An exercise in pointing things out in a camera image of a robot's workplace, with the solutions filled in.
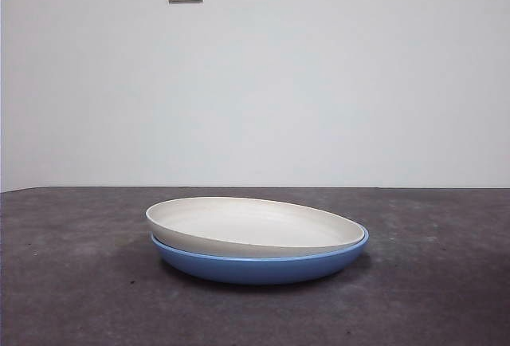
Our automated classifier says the white round plate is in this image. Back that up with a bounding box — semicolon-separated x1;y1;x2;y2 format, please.
145;196;366;259

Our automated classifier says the blue round plate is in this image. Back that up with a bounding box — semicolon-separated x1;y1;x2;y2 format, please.
150;224;371;286

